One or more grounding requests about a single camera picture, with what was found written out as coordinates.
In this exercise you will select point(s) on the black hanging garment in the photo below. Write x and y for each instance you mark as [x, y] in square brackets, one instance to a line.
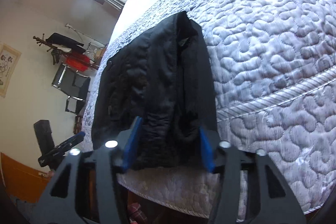
[64, 40]

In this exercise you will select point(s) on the red crate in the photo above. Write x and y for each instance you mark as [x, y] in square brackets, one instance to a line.
[77, 62]

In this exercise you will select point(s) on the chrome frame black chair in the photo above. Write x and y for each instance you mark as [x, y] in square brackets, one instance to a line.
[71, 85]

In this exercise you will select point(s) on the framed wall picture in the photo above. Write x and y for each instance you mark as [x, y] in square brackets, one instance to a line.
[8, 69]

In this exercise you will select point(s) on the quilted grey patterned mattress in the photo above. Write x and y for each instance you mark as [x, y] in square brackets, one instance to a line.
[262, 56]

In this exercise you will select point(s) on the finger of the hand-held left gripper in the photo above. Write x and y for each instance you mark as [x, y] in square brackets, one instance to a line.
[71, 142]

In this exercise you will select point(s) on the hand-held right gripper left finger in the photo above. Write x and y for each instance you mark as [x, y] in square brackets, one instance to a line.
[131, 150]

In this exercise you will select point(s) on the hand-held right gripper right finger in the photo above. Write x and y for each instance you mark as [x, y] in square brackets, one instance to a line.
[207, 153]

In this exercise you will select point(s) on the red plaid cloth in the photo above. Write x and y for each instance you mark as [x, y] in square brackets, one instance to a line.
[136, 213]

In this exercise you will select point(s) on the black quilted pants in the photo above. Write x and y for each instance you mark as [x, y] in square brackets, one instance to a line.
[162, 82]

